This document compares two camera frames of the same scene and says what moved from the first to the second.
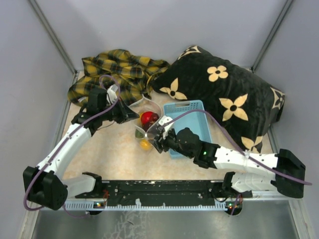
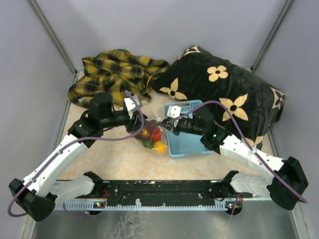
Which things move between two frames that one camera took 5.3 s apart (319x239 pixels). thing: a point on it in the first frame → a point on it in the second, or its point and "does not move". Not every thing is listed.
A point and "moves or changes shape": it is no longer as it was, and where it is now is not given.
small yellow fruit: (145, 145) moves or changes shape
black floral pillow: (251, 104) does not move
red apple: (149, 117) → (156, 134)
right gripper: (157, 142) → (172, 127)
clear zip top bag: (148, 111) moves or changes shape
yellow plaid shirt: (127, 74) does not move
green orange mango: (138, 134) → (148, 144)
